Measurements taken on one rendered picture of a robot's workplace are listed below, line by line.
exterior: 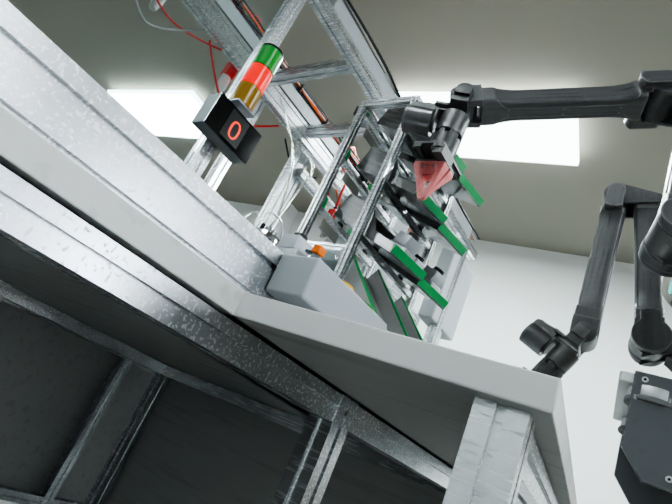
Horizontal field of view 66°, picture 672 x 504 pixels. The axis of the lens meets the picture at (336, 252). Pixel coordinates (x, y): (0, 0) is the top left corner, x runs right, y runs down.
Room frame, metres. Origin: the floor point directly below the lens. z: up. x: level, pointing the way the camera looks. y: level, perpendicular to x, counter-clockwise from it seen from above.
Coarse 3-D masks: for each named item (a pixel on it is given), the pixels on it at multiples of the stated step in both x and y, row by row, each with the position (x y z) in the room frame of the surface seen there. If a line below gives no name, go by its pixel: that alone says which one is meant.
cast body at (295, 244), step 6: (288, 234) 0.93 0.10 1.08; (294, 234) 0.93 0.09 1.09; (300, 234) 0.93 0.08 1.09; (282, 240) 0.94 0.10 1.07; (288, 240) 0.93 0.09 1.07; (294, 240) 0.92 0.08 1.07; (300, 240) 0.92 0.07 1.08; (306, 240) 0.94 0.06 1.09; (282, 246) 0.94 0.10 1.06; (288, 246) 0.92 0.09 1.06; (294, 246) 0.91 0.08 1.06; (300, 246) 0.92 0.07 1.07; (306, 246) 0.93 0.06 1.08; (282, 252) 0.93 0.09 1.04; (288, 252) 0.92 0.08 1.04; (294, 252) 0.91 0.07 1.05; (300, 252) 0.91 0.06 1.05
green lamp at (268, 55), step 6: (264, 48) 0.86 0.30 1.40; (270, 48) 0.86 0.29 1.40; (258, 54) 0.86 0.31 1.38; (264, 54) 0.86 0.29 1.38; (270, 54) 0.86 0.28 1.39; (276, 54) 0.86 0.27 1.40; (258, 60) 0.86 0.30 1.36; (264, 60) 0.86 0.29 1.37; (270, 60) 0.86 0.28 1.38; (276, 60) 0.87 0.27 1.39; (282, 60) 0.88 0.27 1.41; (270, 66) 0.86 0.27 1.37; (276, 66) 0.87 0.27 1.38
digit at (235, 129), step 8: (232, 112) 0.85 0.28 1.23; (232, 120) 0.85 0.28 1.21; (240, 120) 0.86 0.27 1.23; (224, 128) 0.85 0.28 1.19; (232, 128) 0.86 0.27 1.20; (240, 128) 0.87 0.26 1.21; (224, 136) 0.86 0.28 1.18; (232, 136) 0.87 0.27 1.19; (240, 136) 0.88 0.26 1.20; (232, 144) 0.87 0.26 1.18
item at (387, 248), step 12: (348, 204) 1.22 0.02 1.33; (360, 204) 1.18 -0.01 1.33; (336, 216) 1.24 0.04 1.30; (348, 216) 1.20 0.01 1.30; (372, 216) 1.13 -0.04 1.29; (348, 228) 1.28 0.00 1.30; (372, 228) 1.12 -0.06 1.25; (384, 228) 1.27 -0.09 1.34; (372, 240) 1.10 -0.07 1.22; (384, 240) 1.07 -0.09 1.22; (384, 252) 1.14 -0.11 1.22; (396, 252) 1.05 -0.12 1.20; (396, 264) 1.19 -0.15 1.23; (408, 264) 1.09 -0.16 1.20; (420, 276) 1.12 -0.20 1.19
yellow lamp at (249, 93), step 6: (240, 84) 0.86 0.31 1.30; (246, 84) 0.86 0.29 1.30; (252, 84) 0.86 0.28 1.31; (234, 90) 0.87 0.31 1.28; (240, 90) 0.86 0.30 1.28; (246, 90) 0.86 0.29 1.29; (252, 90) 0.86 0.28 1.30; (258, 90) 0.87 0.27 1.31; (234, 96) 0.86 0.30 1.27; (240, 96) 0.86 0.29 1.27; (246, 96) 0.86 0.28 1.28; (252, 96) 0.86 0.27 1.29; (258, 96) 0.87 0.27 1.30; (246, 102) 0.86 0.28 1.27; (252, 102) 0.87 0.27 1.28; (252, 108) 0.88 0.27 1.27
